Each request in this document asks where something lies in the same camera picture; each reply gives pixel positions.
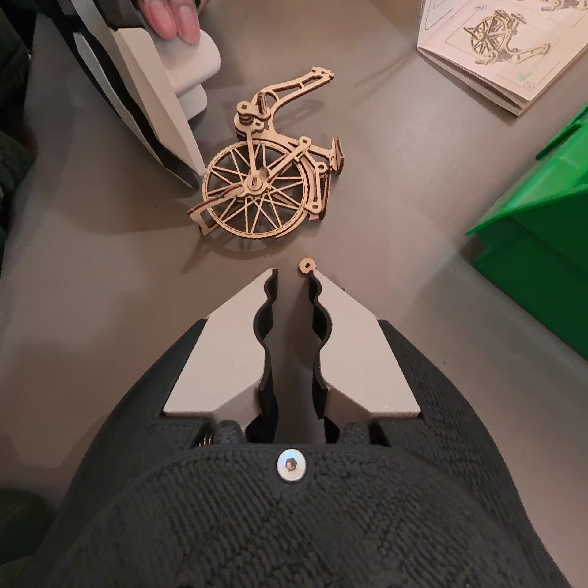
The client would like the wooden bicycle model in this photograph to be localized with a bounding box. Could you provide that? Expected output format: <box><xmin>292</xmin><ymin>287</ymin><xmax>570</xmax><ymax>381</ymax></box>
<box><xmin>187</xmin><ymin>65</ymin><xmax>346</xmax><ymax>243</ymax></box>

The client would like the grey desk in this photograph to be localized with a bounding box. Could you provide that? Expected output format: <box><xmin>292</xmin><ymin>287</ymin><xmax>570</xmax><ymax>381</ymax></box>
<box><xmin>0</xmin><ymin>0</ymin><xmax>588</xmax><ymax>588</ymax></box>

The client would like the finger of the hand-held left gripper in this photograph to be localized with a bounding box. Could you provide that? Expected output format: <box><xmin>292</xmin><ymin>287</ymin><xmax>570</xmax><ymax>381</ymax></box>
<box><xmin>73</xmin><ymin>31</ymin><xmax>199</xmax><ymax>190</ymax></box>
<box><xmin>112</xmin><ymin>28</ymin><xmax>206</xmax><ymax>177</ymax></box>

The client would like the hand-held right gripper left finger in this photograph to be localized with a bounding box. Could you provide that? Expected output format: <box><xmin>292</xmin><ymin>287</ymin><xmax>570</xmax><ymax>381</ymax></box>
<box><xmin>163</xmin><ymin>269</ymin><xmax>280</xmax><ymax>422</ymax></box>

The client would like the green plastic bin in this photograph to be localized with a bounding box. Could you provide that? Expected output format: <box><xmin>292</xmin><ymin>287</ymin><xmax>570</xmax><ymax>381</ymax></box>
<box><xmin>466</xmin><ymin>105</ymin><xmax>588</xmax><ymax>362</ymax></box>

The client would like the white instruction booklet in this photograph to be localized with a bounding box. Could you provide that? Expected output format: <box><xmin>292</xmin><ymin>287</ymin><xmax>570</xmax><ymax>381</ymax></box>
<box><xmin>416</xmin><ymin>0</ymin><xmax>588</xmax><ymax>117</ymax></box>

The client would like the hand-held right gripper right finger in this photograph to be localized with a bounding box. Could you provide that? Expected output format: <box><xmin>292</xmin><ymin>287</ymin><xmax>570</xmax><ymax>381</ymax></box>
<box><xmin>307</xmin><ymin>269</ymin><xmax>422</xmax><ymax>422</ymax></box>

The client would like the person's left hand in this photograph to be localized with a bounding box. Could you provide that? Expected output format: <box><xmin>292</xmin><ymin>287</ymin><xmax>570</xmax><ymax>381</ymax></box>
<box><xmin>139</xmin><ymin>0</ymin><xmax>202</xmax><ymax>46</ymax></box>

